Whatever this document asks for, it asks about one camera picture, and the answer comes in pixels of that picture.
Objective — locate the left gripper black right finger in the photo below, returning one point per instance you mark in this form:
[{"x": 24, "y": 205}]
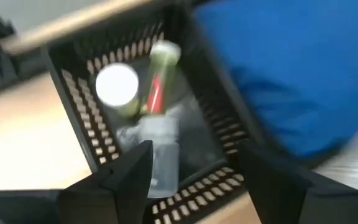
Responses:
[{"x": 272, "y": 186}]

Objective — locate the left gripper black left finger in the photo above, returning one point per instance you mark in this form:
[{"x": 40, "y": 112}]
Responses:
[{"x": 126, "y": 186}]

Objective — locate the clear plastic bottle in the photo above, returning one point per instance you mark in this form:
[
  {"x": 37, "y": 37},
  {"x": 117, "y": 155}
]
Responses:
[{"x": 166, "y": 155}]

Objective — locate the black slotted plastic basket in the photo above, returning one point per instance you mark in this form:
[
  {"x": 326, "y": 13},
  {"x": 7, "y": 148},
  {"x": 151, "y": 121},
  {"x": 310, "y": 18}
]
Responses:
[{"x": 197, "y": 81}]

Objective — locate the clear tube with red label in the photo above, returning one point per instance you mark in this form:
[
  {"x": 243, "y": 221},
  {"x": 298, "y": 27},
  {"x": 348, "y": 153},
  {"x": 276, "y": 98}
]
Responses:
[{"x": 158, "y": 90}]

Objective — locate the green bottle with white cap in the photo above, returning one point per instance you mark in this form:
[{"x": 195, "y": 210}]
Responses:
[{"x": 117, "y": 84}]

